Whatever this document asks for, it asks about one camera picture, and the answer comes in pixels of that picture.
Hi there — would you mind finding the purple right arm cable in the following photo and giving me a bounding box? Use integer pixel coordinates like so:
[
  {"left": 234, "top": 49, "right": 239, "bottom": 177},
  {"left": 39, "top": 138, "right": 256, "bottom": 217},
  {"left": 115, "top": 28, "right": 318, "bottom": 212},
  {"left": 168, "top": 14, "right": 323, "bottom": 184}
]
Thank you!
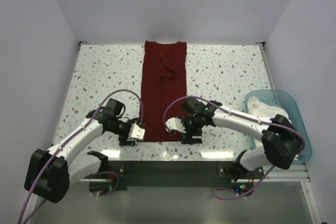
[{"left": 162, "top": 95, "right": 307, "bottom": 201}]

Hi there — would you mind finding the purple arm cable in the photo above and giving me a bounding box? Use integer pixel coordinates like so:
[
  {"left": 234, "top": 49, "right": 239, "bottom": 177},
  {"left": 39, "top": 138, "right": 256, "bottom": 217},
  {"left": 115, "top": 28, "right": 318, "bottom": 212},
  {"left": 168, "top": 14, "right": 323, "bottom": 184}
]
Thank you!
[
  {"left": 17, "top": 89, "right": 144, "bottom": 224},
  {"left": 162, "top": 95, "right": 307, "bottom": 201}
]

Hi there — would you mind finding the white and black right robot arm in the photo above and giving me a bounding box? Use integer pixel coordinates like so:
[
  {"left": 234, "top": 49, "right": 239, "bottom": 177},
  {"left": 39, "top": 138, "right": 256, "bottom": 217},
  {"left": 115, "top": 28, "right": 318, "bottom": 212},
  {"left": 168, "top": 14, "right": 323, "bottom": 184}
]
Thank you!
[{"left": 175, "top": 97, "right": 306, "bottom": 178}]

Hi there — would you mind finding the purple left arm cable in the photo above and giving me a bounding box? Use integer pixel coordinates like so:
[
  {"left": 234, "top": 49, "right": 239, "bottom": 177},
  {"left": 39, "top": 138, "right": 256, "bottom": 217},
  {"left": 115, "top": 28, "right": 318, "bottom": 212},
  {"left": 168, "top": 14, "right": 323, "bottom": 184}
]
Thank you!
[{"left": 17, "top": 89, "right": 144, "bottom": 224}]

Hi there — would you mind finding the translucent blue plastic basket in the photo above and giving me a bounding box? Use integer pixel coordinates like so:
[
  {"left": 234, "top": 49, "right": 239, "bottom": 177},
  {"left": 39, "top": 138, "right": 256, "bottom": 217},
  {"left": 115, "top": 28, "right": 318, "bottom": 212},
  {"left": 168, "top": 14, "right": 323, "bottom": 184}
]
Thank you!
[{"left": 245, "top": 90, "right": 312, "bottom": 164}]

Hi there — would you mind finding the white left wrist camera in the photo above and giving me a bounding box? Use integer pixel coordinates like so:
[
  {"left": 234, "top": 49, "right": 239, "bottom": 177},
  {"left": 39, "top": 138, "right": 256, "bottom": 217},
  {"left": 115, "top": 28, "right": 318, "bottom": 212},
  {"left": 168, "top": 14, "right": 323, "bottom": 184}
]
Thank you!
[{"left": 129, "top": 123, "right": 145, "bottom": 142}]

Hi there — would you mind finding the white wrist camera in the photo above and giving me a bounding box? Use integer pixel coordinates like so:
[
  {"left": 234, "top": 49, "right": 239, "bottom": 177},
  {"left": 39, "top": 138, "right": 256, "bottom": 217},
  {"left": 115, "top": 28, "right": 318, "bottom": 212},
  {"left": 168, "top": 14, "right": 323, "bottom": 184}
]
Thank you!
[
  {"left": 129, "top": 123, "right": 145, "bottom": 142},
  {"left": 165, "top": 118, "right": 186, "bottom": 134}
]

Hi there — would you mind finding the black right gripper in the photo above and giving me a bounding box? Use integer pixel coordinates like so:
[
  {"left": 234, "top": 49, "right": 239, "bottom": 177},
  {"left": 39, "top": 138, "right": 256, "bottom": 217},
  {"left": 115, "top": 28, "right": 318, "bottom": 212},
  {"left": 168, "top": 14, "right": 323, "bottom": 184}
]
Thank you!
[{"left": 177, "top": 114, "right": 203, "bottom": 145}]

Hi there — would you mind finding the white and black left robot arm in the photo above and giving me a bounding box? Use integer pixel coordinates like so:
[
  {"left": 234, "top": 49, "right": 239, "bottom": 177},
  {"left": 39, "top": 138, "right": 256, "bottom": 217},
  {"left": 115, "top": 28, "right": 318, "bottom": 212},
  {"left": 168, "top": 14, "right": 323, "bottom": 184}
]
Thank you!
[{"left": 24, "top": 99, "right": 145, "bottom": 203}]

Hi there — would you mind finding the dark red t-shirt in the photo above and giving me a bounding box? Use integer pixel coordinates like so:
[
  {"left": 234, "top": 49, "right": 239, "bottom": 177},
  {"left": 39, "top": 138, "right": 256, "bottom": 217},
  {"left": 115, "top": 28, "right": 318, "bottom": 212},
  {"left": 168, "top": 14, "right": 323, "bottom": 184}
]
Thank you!
[{"left": 141, "top": 41, "right": 187, "bottom": 142}]

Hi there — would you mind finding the white crumpled t-shirt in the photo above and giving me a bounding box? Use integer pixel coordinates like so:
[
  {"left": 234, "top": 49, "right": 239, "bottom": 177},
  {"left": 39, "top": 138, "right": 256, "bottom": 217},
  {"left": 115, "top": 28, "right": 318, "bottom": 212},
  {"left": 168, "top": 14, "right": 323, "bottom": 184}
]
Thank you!
[{"left": 247, "top": 96, "right": 291, "bottom": 122}]

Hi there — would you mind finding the aluminium extrusion rail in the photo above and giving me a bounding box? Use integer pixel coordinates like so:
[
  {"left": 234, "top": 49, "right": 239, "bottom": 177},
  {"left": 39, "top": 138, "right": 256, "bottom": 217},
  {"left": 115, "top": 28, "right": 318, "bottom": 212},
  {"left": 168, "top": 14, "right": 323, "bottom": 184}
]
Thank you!
[{"left": 32, "top": 162, "right": 313, "bottom": 223}]

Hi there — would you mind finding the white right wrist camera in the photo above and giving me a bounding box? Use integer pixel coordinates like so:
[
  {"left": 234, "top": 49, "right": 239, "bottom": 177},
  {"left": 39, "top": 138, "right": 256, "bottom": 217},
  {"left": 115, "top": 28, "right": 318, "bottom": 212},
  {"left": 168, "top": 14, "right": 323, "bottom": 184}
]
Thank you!
[{"left": 165, "top": 118, "right": 186, "bottom": 134}]

